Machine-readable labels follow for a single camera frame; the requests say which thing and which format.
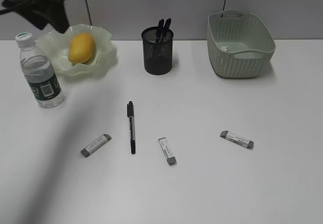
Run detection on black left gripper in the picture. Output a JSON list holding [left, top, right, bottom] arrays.
[[1, 0, 70, 34]]

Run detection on yellow mango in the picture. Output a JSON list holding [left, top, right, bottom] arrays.
[[68, 33, 95, 64]]

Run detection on clear water bottle green label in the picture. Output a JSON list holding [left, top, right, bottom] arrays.
[[15, 32, 65, 108]]

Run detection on black blue marker pen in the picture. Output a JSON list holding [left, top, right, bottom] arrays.
[[160, 18, 172, 42]]

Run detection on waste paper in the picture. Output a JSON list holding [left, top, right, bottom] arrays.
[[221, 46, 232, 52]]

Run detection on pale green wavy glass plate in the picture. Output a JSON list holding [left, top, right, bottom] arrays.
[[37, 24, 117, 78]]

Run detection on black mesh pen holder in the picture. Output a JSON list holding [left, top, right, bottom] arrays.
[[141, 27, 174, 75]]

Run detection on grey white eraser left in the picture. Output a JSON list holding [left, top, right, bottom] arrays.
[[81, 134, 112, 157]]

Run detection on grey white eraser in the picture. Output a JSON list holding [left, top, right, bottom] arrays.
[[220, 131, 254, 149], [158, 137, 177, 165], [81, 134, 112, 157]]

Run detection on grey white eraser centre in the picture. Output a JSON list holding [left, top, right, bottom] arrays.
[[158, 137, 177, 165]]

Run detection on pale green woven plastic basket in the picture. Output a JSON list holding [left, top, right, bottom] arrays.
[[206, 9, 276, 79]]

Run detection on grey white eraser right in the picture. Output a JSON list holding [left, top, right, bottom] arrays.
[[220, 131, 254, 149]]

